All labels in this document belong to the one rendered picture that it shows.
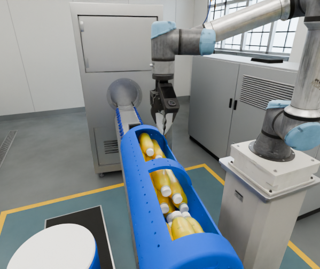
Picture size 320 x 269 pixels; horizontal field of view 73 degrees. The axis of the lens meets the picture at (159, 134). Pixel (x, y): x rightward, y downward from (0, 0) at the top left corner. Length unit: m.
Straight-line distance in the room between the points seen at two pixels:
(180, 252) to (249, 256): 0.69
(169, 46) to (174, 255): 0.57
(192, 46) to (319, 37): 0.36
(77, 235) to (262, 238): 0.79
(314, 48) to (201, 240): 0.63
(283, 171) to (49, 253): 0.90
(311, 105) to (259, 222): 0.54
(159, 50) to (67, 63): 4.75
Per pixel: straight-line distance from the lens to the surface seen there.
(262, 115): 2.54
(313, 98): 0.84
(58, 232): 0.98
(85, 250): 0.89
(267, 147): 1.02
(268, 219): 1.10
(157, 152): 1.20
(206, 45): 0.70
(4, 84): 5.58
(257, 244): 1.20
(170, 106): 0.65
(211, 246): 0.63
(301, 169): 1.03
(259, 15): 0.87
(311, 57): 0.82
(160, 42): 0.69
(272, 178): 0.94
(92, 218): 2.27
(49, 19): 5.36
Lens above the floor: 1.72
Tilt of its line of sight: 25 degrees down
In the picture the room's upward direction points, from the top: straight up
